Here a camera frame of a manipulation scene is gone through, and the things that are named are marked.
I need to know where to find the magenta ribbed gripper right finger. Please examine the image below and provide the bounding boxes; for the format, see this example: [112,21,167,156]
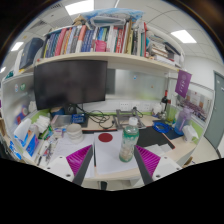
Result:
[133,144,183,186]

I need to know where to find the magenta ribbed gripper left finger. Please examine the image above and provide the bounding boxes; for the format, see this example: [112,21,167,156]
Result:
[46,144,95,187]

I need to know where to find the clear plastic water bottle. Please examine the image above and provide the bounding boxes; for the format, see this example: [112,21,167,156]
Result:
[119,117,139,162]

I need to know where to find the purple water bottle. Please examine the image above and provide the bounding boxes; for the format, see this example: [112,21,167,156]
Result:
[174,107,192,135]

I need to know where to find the white ceramic cup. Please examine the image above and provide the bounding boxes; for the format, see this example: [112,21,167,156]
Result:
[66,123,83,144]

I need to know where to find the white paper sheet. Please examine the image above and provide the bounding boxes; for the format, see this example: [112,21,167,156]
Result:
[94,131,137,175]

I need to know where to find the red round coaster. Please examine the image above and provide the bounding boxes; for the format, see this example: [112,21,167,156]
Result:
[98,133,113,143]

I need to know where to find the blue small box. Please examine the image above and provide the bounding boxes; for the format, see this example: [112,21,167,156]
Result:
[71,113,86,124]

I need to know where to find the white crumpled tissue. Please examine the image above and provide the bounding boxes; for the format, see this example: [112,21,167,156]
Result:
[182,125,198,142]

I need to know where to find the metal laptop stand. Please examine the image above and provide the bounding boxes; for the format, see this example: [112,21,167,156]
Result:
[113,107,146,130]

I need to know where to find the white tissue pack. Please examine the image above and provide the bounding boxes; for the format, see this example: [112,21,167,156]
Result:
[14,118,31,141]

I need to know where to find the grey door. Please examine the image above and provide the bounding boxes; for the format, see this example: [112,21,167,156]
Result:
[205,72,224,149]

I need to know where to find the black computer monitor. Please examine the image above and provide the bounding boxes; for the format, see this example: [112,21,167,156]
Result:
[34,60,107,110]

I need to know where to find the purple hanging flag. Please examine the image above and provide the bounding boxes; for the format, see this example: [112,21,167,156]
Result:
[175,70,192,98]

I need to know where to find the stack of books right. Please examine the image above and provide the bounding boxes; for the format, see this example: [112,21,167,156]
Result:
[146,28,185,68]

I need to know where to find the dark blue binder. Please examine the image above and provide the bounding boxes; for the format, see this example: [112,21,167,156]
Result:
[19,38,43,69]

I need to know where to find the row of colourful books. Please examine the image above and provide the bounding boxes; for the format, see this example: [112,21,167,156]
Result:
[42,20,149,58]

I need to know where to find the blue coiled cable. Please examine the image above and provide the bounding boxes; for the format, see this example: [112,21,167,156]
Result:
[152,121,172,134]

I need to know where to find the black cable on desk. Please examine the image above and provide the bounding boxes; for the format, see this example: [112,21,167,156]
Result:
[77,105,116,130]

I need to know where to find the wooden wall shelf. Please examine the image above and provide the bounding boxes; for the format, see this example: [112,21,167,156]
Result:
[19,52,178,74]

